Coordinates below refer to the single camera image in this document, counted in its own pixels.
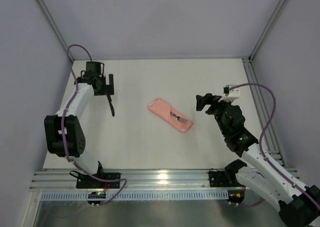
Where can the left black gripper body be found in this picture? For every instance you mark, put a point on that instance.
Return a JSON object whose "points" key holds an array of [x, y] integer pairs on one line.
{"points": [[109, 90]]}

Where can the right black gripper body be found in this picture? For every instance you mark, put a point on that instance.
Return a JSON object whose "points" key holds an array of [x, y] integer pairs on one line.
{"points": [[213, 105]]}

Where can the black knife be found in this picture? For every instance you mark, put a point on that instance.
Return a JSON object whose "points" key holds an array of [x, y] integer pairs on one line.
{"points": [[111, 105]]}

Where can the silver fork black handle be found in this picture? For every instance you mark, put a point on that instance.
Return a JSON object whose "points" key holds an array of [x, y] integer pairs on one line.
{"points": [[179, 118]]}

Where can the pink satin napkin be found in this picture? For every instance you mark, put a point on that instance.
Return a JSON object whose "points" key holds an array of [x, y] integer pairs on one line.
{"points": [[162, 109]]}

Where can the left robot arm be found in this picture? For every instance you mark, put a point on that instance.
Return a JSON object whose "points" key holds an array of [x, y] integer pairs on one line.
{"points": [[63, 132]]}

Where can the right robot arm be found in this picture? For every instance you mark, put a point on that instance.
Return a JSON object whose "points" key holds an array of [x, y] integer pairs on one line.
{"points": [[297, 204]]}

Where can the right controller board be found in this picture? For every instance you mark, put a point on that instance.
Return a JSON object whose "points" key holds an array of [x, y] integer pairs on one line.
{"points": [[236, 197]]}

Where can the controller board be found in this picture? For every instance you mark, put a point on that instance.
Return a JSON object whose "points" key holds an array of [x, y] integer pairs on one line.
{"points": [[96, 198], [236, 197]]}

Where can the left controller board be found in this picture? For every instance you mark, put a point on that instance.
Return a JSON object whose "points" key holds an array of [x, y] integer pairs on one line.
{"points": [[96, 198]]}

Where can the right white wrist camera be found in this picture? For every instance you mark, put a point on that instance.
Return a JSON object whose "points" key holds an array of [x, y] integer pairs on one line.
{"points": [[230, 93]]}

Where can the right side aluminium rail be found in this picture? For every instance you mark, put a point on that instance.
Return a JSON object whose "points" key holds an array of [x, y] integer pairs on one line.
{"points": [[260, 96]]}

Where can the aluminium rail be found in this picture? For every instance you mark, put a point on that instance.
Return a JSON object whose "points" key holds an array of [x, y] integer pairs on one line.
{"points": [[136, 179], [260, 96]]}

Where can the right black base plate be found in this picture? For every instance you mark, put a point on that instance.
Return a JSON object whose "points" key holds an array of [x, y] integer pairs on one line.
{"points": [[217, 178]]}

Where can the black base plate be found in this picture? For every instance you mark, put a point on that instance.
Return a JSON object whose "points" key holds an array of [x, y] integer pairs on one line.
{"points": [[217, 178], [86, 182]]}

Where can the grey slotted cable duct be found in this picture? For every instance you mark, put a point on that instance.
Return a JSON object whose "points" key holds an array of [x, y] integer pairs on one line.
{"points": [[139, 195]]}

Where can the left corner frame post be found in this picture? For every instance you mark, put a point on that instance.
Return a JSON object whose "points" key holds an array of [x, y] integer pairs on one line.
{"points": [[54, 27]]}

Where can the corner frame post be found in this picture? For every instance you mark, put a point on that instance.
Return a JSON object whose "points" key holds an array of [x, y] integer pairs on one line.
{"points": [[271, 22], [54, 27]]}

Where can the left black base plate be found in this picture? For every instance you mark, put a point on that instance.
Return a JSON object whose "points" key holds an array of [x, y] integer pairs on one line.
{"points": [[86, 182]]}

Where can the aluminium front rail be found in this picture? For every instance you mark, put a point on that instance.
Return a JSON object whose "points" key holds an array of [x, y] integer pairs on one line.
{"points": [[136, 179]]}

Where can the right corner frame post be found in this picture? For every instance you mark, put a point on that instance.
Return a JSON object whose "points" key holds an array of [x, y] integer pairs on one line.
{"points": [[271, 22]]}

